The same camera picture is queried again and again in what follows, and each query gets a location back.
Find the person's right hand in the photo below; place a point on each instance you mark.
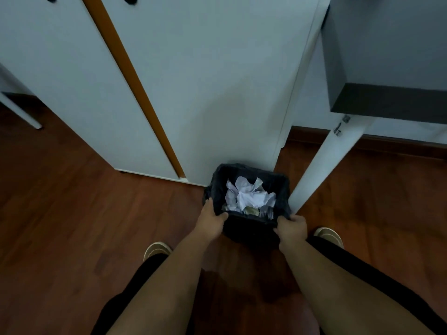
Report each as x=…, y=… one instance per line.
x=291, y=230

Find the person's left hand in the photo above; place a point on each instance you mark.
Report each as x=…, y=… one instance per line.
x=209, y=223

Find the person's left thumb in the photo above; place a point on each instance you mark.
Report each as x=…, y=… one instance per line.
x=222, y=216

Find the person's right thumb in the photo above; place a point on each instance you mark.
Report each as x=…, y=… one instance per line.
x=278, y=233

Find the black trash bag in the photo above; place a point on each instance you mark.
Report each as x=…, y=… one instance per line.
x=249, y=226

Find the person's left forearm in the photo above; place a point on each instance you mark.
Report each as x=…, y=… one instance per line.
x=164, y=289

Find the person's right forearm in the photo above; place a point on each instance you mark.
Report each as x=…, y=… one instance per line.
x=345, y=293

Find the crumpled white paper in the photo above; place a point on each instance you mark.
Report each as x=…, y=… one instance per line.
x=249, y=198

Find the person's right beige shoe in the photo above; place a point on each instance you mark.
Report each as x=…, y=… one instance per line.
x=329, y=236

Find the person's beige shoe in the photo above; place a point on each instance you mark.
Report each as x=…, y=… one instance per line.
x=329, y=236
x=157, y=249

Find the person's left beige shoe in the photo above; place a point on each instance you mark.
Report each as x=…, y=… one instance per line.
x=157, y=249

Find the person's black trousers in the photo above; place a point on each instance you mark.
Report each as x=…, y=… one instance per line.
x=384, y=282

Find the brown wooden baseboard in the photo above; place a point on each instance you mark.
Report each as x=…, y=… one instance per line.
x=366, y=141

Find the white wardrobe cabinet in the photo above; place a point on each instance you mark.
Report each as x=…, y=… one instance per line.
x=174, y=83

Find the white table with dark top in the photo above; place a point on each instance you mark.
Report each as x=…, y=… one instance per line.
x=384, y=66

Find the white furniture leg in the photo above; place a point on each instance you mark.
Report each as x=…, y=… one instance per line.
x=19, y=113

